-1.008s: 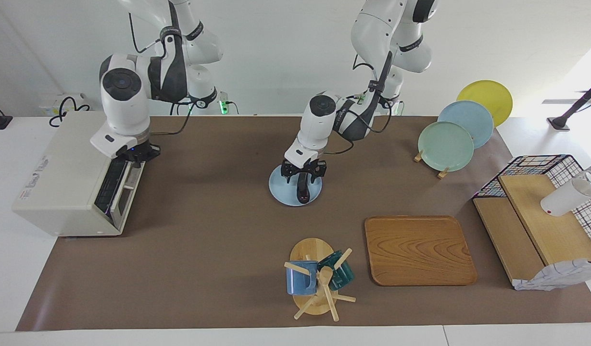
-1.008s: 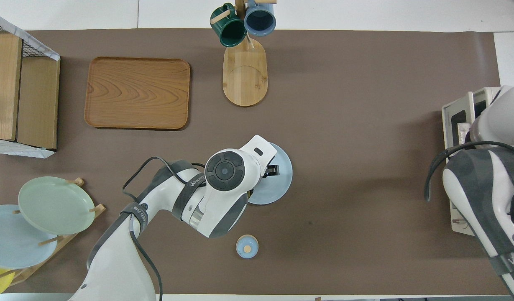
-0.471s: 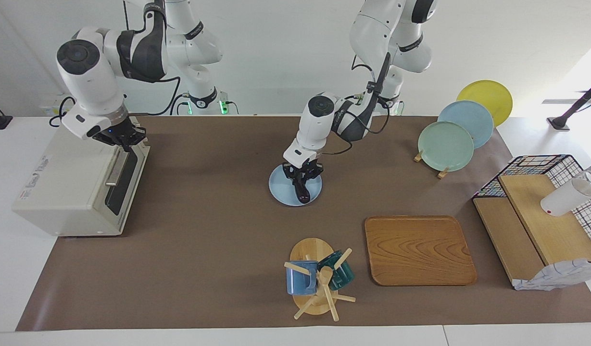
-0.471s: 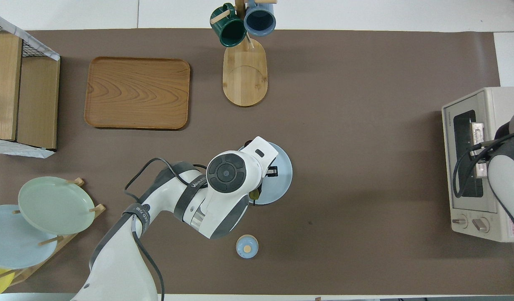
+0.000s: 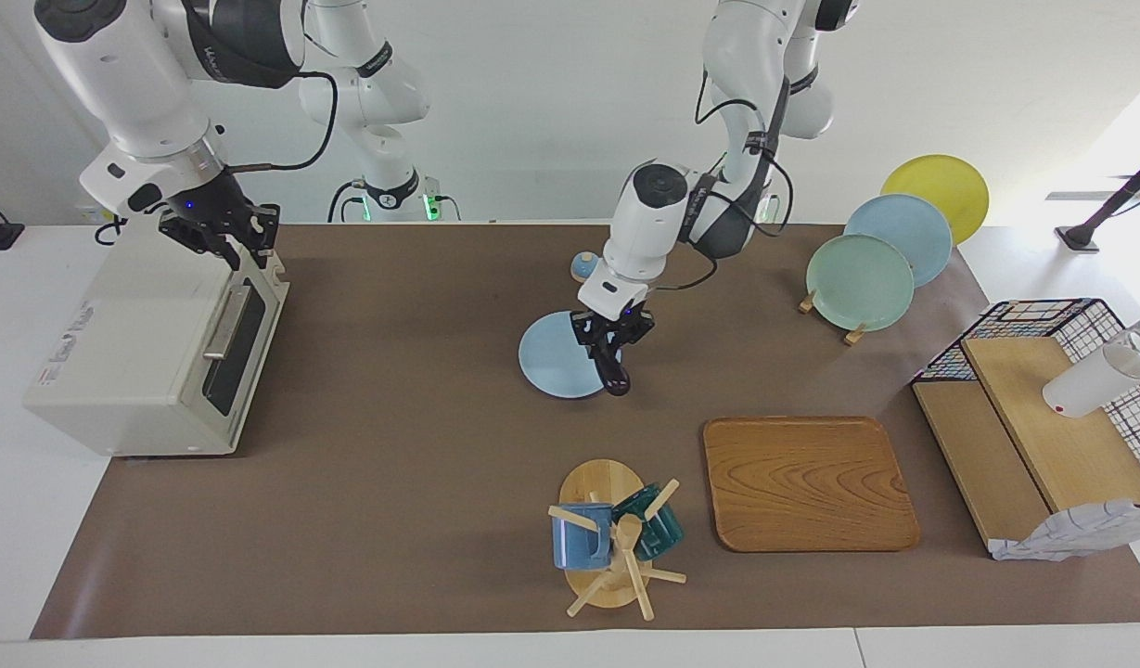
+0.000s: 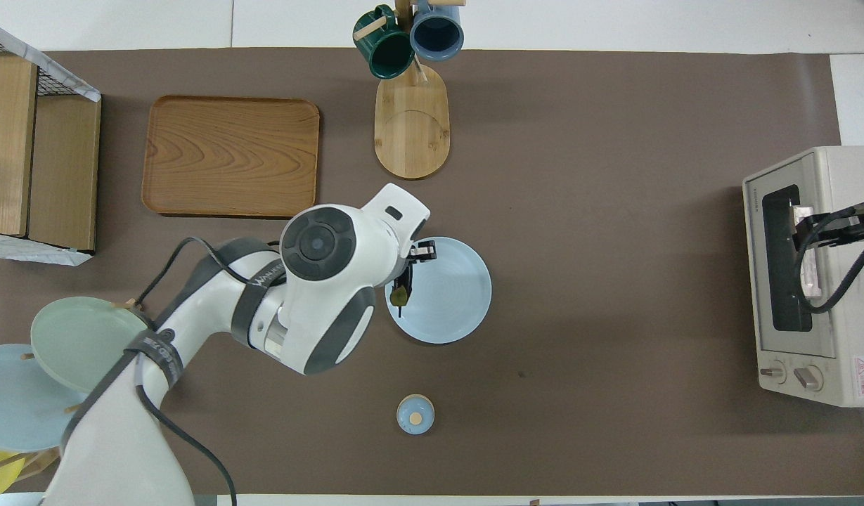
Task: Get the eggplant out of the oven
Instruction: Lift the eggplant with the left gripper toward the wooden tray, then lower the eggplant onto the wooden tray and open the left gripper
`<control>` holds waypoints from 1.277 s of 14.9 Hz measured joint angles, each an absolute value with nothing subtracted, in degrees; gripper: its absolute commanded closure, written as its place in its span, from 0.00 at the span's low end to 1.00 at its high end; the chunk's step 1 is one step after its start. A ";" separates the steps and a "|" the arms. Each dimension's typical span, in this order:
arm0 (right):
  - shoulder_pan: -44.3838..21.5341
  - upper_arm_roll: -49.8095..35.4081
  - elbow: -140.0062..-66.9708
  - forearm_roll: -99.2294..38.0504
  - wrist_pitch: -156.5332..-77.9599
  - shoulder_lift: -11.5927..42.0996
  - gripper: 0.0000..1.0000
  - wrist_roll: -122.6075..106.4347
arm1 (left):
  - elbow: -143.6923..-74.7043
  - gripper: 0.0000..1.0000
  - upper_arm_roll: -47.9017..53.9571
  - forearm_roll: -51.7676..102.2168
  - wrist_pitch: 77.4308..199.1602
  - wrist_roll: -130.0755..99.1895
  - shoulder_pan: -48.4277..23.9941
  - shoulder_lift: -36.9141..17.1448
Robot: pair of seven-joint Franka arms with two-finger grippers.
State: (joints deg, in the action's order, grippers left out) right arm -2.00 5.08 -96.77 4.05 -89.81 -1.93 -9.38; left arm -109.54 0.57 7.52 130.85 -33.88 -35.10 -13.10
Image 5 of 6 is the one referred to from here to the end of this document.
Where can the wooden step shelf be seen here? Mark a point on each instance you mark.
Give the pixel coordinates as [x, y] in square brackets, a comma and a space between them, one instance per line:
[1024, 436]

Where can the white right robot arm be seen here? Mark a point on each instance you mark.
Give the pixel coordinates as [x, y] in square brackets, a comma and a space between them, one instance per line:
[124, 74]

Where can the pale green plate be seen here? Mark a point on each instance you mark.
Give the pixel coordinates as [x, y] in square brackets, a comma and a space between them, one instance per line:
[857, 283]

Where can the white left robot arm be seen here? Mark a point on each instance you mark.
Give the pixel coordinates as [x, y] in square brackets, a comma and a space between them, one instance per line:
[644, 223]

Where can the cream toaster oven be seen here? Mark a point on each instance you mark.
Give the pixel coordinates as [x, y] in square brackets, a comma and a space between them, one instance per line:
[124, 353]

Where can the rectangular wooden tray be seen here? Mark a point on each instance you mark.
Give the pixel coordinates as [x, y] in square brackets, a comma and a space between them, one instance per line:
[806, 482]

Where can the yellow plate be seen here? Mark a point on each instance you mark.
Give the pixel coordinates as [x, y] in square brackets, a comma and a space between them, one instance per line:
[950, 181]

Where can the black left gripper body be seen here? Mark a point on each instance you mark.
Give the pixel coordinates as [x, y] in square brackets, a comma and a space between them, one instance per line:
[616, 329]

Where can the brown table mat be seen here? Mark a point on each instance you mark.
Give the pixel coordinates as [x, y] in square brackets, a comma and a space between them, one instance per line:
[393, 464]

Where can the dark green mug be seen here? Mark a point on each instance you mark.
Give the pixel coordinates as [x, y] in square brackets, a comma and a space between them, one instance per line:
[658, 529]

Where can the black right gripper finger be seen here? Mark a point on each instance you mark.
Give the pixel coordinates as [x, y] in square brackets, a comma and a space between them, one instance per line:
[233, 253]
[264, 246]

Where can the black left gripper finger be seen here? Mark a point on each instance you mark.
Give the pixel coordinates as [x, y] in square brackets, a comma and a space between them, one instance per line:
[593, 350]
[624, 347]

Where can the white cup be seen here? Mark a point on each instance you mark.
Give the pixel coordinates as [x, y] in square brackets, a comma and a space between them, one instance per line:
[1098, 380]

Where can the blue mug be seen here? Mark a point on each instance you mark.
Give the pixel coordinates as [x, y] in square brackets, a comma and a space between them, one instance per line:
[579, 543]

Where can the marbled white cloth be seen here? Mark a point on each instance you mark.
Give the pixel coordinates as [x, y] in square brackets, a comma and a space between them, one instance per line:
[1080, 529]

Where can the racked light blue plate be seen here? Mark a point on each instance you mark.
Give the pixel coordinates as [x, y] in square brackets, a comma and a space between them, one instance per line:
[913, 227]

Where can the dark purple eggplant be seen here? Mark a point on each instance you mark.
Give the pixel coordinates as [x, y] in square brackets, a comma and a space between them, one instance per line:
[616, 376]

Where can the wooden mug tree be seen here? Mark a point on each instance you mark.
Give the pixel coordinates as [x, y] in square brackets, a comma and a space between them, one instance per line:
[602, 482]

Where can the glass oven door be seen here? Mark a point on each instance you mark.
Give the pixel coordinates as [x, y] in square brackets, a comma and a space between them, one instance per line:
[245, 371]

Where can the wooden plate rack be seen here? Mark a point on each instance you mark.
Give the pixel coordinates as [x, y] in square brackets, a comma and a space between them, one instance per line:
[854, 336]

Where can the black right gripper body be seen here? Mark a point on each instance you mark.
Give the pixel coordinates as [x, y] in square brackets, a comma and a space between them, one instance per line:
[212, 213]

